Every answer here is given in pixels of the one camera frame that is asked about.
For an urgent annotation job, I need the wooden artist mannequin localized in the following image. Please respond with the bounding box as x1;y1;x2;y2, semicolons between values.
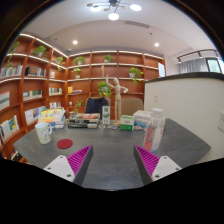
105;73;129;122

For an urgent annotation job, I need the black track light rail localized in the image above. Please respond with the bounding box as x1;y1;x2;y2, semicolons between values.
176;48;220;64

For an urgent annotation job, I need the small green white box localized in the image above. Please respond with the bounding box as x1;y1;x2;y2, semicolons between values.
119;114;136;132

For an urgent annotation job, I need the stack of colourful books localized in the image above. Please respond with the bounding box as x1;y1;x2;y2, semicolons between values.
37;108;67;130

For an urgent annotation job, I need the flat round red coaster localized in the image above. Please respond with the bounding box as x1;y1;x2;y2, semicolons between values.
56;138;74;150

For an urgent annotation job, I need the branched ceiling lamp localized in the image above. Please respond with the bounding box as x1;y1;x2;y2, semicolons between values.
86;0;143;22

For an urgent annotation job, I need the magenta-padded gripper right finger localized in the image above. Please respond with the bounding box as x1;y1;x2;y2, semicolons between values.
133;145;183;186

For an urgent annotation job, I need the yellow striped white mug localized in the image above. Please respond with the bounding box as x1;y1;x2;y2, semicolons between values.
34;121;53;145

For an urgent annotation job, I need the tall green white carton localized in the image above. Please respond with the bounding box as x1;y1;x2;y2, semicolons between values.
101;105;112;126

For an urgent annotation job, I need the ceiling air vent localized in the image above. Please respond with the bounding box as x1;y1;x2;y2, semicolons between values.
124;20;150;29

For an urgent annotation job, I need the tan chair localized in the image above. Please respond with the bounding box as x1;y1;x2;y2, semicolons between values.
120;97;145;118

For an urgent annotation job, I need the dark chair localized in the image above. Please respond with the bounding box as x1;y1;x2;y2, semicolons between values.
84;96;111;116

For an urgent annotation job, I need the stack of white boxes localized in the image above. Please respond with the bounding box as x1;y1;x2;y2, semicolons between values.
132;109;153;131

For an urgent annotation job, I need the wooden bookshelf unit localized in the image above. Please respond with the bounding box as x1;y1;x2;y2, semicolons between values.
0;32;167;161

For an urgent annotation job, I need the clear plastic water bottle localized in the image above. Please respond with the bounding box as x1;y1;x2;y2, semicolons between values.
142;107;166;155

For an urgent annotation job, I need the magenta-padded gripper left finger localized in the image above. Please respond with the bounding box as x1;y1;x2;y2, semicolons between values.
43;144;94;187

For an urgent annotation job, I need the grey curtain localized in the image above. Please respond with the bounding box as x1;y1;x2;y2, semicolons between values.
178;58;210;75

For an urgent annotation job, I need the stack of dark books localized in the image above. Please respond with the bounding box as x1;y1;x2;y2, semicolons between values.
66;112;101;130

